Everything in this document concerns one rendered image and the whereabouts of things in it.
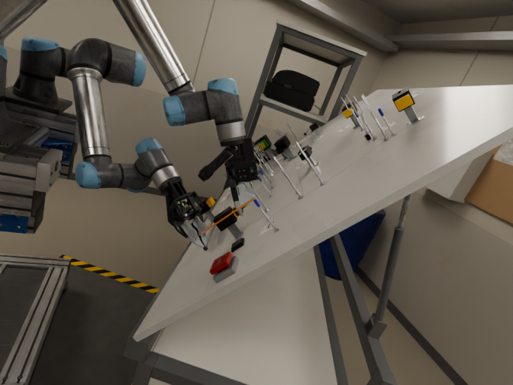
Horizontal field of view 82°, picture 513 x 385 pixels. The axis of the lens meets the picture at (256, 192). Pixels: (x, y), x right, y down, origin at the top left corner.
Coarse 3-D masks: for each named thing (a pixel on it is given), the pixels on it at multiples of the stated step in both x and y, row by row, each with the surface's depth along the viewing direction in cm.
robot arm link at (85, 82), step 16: (80, 48) 88; (96, 48) 90; (80, 64) 87; (96, 64) 90; (80, 80) 87; (96, 80) 90; (80, 96) 86; (96, 96) 88; (80, 112) 86; (96, 112) 87; (80, 128) 86; (96, 128) 86; (96, 144) 85; (96, 160) 84; (80, 176) 82; (96, 176) 83; (112, 176) 86
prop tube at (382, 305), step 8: (400, 232) 73; (392, 240) 75; (400, 240) 74; (392, 248) 75; (392, 256) 76; (392, 264) 76; (392, 272) 77; (384, 280) 79; (384, 288) 79; (384, 296) 79; (384, 304) 80; (376, 312) 82; (384, 312) 81
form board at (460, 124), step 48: (384, 96) 133; (432, 96) 90; (480, 96) 69; (336, 144) 112; (384, 144) 80; (432, 144) 62; (480, 144) 51; (288, 192) 96; (336, 192) 72; (384, 192) 57; (288, 240) 66; (192, 288) 76; (144, 336) 72
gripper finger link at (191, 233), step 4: (184, 224) 87; (188, 224) 86; (184, 228) 87; (188, 228) 86; (192, 228) 84; (188, 232) 87; (192, 232) 85; (196, 232) 84; (192, 236) 86; (196, 236) 85; (192, 240) 87; (196, 240) 87; (196, 244) 87; (200, 244) 87
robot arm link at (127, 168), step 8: (136, 160) 93; (128, 168) 91; (136, 168) 91; (128, 176) 90; (136, 176) 92; (144, 176) 92; (128, 184) 91; (136, 184) 93; (144, 184) 95; (136, 192) 98
